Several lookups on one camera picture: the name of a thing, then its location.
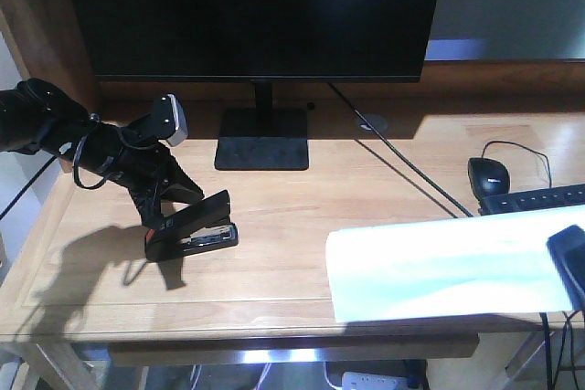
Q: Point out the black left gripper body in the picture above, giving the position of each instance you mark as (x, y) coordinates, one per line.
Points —
(100, 156)

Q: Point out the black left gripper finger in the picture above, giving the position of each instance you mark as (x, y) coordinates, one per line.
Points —
(149, 206)
(177, 186)

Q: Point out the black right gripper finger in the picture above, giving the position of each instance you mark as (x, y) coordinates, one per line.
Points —
(566, 249)

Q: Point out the black orange stapler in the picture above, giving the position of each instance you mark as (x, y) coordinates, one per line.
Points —
(196, 229)

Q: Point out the white paper sheet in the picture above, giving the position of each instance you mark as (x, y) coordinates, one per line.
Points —
(467, 266)

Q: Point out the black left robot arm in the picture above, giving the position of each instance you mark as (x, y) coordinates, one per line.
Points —
(38, 116)

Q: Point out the wooden desk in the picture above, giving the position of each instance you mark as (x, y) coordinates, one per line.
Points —
(82, 276)

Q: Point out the black keyboard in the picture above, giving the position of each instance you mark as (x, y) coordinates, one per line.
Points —
(546, 198)

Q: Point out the black computer mouse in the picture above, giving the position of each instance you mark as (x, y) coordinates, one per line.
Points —
(487, 177)

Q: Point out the black computer monitor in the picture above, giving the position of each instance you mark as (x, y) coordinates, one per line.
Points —
(260, 42)

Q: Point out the white power strip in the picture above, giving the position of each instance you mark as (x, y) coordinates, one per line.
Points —
(358, 377)

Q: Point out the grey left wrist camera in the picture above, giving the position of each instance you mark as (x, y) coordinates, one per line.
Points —
(169, 120)

